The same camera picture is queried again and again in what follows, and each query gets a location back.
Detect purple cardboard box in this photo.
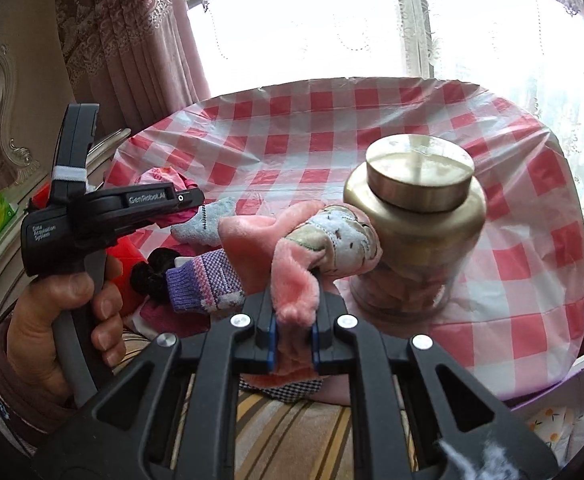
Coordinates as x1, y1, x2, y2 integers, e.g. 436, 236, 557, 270
507, 352, 584, 466

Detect pink plush sock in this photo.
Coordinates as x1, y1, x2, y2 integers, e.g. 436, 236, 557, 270
220, 201, 383, 390

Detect glass jar with metal lid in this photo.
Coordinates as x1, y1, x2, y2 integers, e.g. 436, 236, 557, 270
343, 135, 488, 318

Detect white ornate mirror frame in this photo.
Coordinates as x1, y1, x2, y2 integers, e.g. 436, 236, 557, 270
0, 40, 42, 186

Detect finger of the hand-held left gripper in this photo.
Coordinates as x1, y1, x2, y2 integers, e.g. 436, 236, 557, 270
172, 188, 205, 209

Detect houndstooth cloth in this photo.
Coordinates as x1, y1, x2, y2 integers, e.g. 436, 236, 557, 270
239, 375, 323, 403

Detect person's left forearm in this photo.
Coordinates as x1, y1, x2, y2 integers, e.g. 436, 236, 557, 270
0, 310, 80, 456

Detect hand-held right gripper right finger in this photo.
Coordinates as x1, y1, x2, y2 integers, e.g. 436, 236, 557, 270
312, 290, 559, 480

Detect pink knitted cloth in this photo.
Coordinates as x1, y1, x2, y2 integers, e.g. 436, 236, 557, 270
140, 300, 213, 337

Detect red thermos jug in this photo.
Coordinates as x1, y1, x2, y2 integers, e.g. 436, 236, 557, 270
102, 236, 149, 293

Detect pink patterned curtain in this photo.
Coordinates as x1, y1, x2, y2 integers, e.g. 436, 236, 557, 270
54, 0, 213, 126

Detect light blue terry sock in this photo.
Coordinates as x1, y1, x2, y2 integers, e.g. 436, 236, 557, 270
171, 196, 237, 248

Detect person's left hand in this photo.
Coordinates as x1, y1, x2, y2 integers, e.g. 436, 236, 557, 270
8, 259, 125, 402

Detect striped velvet cushion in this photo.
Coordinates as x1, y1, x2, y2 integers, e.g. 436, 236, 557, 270
112, 330, 360, 480

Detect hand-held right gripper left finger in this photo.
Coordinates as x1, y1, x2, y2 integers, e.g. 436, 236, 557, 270
32, 290, 279, 480

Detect red checkered plastic tablecloth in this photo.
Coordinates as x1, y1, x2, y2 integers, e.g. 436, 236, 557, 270
104, 77, 584, 401

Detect black scrunchie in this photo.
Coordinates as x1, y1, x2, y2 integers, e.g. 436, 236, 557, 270
130, 247, 177, 303

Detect purple knitted sock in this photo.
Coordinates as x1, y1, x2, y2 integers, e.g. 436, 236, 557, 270
166, 251, 247, 315

